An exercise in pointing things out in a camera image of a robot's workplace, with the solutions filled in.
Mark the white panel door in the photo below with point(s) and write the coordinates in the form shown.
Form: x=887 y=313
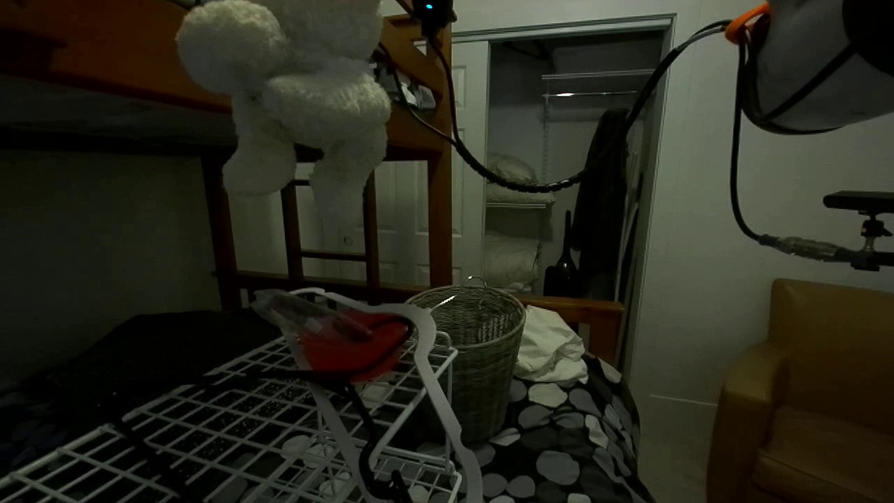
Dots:
x=401 y=223

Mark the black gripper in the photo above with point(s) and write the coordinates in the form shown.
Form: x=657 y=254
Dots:
x=435 y=17

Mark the black pebble pattern bedspread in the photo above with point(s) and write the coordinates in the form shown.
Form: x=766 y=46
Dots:
x=559 y=448

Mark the brown wooden bunk bed frame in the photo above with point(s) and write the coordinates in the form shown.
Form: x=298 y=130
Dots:
x=440 y=204

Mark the white plush teddy bear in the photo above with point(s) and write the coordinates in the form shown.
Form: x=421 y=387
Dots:
x=298 y=84

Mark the white folded closet bedding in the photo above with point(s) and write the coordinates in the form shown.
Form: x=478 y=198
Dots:
x=510 y=253

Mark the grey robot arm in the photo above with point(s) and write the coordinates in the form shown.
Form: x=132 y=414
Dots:
x=819 y=66

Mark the woven wicker basket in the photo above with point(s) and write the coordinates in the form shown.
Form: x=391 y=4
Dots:
x=478 y=365

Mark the white crumpled cloth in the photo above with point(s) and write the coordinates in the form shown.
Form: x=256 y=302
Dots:
x=549 y=344

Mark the white closet shelf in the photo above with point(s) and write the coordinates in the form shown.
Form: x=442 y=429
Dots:
x=597 y=78

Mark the black blanket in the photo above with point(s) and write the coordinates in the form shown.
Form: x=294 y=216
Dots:
x=141 y=352

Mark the white plastic hanger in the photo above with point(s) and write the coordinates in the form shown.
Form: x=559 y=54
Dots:
x=436 y=372

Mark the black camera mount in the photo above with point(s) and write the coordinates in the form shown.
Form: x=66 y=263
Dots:
x=868 y=198

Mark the black hanging jacket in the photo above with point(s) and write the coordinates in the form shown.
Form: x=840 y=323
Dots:
x=602 y=197

